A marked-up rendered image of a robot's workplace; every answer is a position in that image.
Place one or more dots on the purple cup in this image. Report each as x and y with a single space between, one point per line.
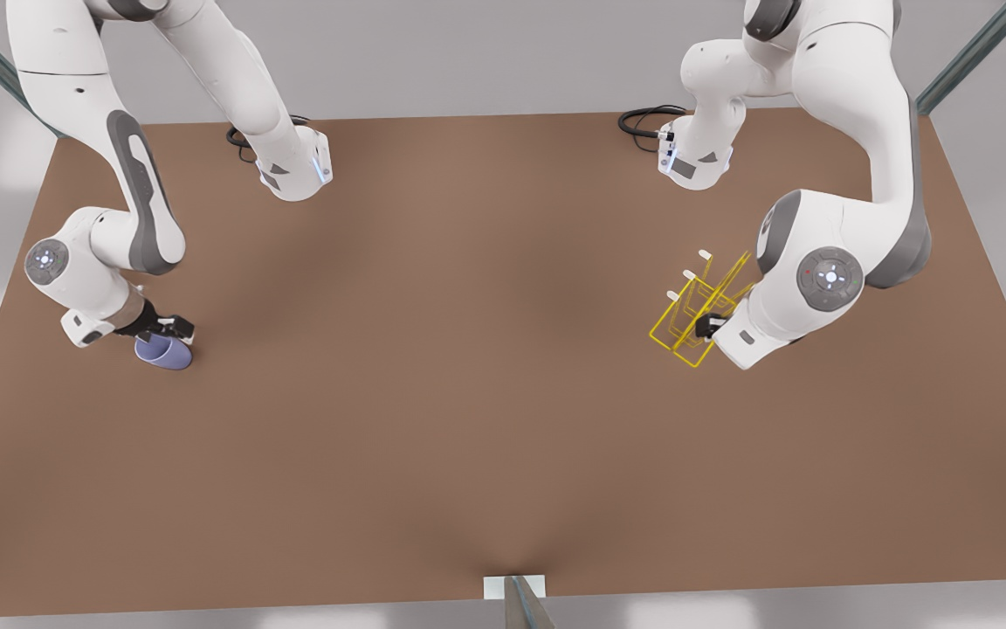
166 355

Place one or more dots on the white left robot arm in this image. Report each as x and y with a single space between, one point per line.
826 236

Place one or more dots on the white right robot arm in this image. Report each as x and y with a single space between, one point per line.
93 105

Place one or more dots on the silver frame post with foot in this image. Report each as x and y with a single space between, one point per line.
520 603

